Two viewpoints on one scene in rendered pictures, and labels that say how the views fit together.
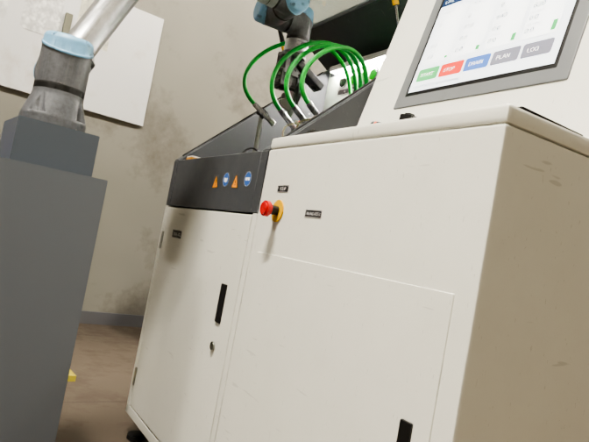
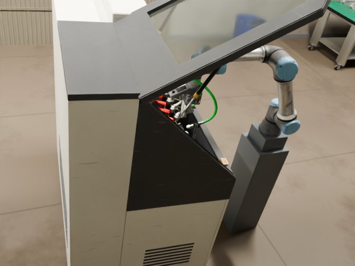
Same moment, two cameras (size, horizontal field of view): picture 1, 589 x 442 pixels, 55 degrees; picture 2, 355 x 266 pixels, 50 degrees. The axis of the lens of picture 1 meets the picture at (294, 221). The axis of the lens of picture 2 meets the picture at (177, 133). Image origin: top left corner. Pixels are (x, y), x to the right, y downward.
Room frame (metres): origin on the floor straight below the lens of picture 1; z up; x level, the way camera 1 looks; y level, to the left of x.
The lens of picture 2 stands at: (3.56, 0.29, 2.31)
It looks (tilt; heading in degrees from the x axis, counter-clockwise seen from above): 37 degrees down; 187
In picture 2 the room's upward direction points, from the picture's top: 11 degrees clockwise
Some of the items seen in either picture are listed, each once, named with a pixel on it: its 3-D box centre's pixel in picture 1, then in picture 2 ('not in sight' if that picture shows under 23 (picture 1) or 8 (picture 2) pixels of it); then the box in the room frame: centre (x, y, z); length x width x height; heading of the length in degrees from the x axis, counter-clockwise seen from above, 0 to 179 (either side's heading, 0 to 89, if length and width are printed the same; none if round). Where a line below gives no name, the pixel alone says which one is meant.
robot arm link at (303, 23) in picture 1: (299, 24); not in sight; (1.79, 0.10, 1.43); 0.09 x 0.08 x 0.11; 118
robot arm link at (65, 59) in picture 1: (65, 61); (278, 110); (1.37, 0.62, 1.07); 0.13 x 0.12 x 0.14; 28
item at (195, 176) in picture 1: (215, 183); (207, 148); (1.70, 0.25, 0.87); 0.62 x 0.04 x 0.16; 31
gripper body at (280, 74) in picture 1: (289, 72); (192, 92); (1.79, 0.10, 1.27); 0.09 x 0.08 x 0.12; 121
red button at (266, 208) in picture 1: (270, 209); not in sight; (1.29, 0.06, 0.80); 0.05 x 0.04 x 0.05; 31
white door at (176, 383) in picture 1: (182, 324); not in sight; (1.69, 0.27, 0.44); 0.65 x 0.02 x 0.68; 31
